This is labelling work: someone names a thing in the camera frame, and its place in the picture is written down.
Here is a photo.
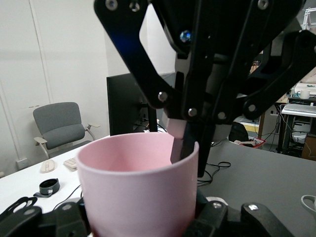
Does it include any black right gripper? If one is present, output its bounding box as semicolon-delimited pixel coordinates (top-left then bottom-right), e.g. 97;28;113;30
139;0;304;117

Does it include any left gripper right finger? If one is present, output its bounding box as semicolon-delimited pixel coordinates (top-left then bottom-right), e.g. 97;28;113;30
184;195;297;237

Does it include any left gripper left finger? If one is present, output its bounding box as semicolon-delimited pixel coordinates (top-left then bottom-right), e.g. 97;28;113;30
0;201;91;237

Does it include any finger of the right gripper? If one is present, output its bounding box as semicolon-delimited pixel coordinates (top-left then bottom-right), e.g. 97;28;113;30
197;30;316;178
93;0;196;162

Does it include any pink plastic cup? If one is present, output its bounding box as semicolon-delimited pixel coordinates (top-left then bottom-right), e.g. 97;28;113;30
76;132;200;237

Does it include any white mug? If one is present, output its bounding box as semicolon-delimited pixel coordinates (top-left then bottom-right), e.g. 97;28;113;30
297;89;312;100

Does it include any white workbench with equipment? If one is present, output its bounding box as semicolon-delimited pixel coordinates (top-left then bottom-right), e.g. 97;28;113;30
277;97;316;155

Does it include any white office desk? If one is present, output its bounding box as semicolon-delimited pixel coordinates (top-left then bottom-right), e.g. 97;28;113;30
0;140;112;217

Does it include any beige computer mouse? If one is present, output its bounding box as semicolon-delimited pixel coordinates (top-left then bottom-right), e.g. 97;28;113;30
40;159;56;174

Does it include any black computer monitor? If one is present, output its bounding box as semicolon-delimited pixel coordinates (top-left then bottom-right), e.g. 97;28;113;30
106;73;158;137

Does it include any black bag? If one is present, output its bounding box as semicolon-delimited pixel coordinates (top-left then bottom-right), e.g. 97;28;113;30
228;121;249;143

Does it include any red plastic basket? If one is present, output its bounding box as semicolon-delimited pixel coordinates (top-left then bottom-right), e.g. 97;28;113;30
234;138;267;149

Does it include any brown cardboard box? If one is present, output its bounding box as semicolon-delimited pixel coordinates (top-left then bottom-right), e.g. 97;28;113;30
302;141;316;161

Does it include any grey upholstered armchair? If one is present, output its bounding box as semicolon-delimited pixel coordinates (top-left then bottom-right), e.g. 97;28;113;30
33;102;101;159

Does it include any black looped strap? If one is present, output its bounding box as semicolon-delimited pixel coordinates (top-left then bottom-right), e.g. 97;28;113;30
0;196;38;216

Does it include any black cable on desk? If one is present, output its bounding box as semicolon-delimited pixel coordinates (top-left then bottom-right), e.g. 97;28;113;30
53;184;83;210

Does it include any thin black tangled cable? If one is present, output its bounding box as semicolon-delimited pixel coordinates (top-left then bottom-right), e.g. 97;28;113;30
197;161;232;186

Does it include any grey-green two-handled pot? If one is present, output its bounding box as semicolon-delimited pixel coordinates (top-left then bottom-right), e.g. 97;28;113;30
301;195;316;216

